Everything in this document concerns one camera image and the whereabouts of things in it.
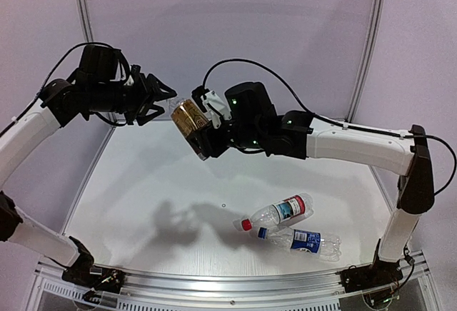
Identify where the gold label drink bottle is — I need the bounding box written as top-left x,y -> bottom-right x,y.
169,97 -> 210,145

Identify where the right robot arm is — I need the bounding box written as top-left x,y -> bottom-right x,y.
189,82 -> 435,262

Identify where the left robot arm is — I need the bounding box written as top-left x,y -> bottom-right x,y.
1,42 -> 177,271

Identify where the red cap water bottle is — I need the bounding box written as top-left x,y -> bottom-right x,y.
235,193 -> 313,232

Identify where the blue cap water bottle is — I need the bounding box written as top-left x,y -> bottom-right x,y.
254,226 -> 341,262

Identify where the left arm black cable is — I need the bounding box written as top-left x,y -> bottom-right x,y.
0,41 -> 122,137

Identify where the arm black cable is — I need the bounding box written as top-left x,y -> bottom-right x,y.
201,58 -> 451,196
0,41 -> 122,137

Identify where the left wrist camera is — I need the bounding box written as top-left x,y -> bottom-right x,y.
121,64 -> 141,88

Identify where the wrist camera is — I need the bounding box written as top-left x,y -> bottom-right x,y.
121,64 -> 141,88
191,86 -> 232,129

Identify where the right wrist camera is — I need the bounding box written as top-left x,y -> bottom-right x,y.
191,86 -> 232,129

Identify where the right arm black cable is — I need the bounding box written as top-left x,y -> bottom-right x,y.
201,58 -> 451,196

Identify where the left aluminium wall post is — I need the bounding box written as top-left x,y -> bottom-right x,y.
73,0 -> 119,126

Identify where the aluminium wall post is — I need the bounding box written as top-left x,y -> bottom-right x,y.
345,0 -> 384,122
73,0 -> 119,126

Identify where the aluminium front rail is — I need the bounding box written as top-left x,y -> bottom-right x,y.
25,251 -> 442,310

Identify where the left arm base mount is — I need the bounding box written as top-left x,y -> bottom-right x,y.
61,238 -> 126,303

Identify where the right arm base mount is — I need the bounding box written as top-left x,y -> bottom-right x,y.
338,246 -> 416,310

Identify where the right aluminium wall post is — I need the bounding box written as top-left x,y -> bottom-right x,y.
345,0 -> 384,122

